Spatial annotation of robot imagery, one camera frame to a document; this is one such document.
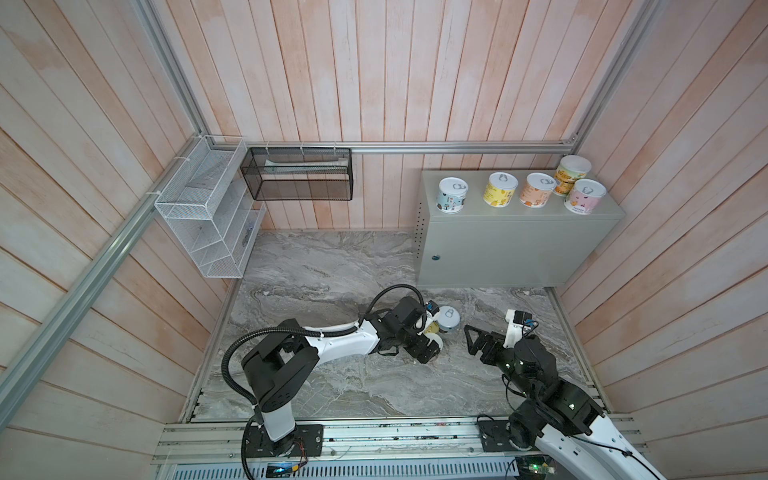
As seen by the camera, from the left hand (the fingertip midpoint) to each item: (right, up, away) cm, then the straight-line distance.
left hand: (426, 346), depth 84 cm
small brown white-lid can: (+3, +2, 0) cm, 4 cm away
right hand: (+12, +7, -8) cm, 16 cm away
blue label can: (+8, +7, +6) cm, 13 cm away
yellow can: (+3, +5, +4) cm, 7 cm away
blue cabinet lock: (+4, +26, +6) cm, 27 cm away
